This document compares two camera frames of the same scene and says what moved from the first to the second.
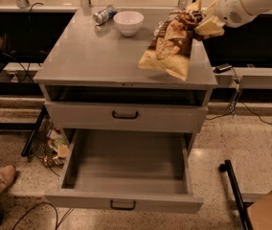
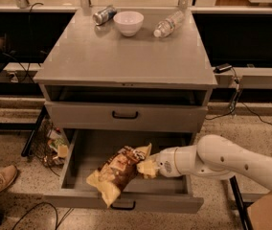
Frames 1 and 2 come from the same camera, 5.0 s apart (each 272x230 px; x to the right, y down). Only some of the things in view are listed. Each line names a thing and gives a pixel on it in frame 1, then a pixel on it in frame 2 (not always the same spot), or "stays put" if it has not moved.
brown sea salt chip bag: [170, 48] → [118, 172]
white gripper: [233, 6] → [167, 163]
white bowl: [128, 22] stays put
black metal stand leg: [242, 209] stays put
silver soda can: [103, 15] stays put
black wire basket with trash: [50, 145] stays put
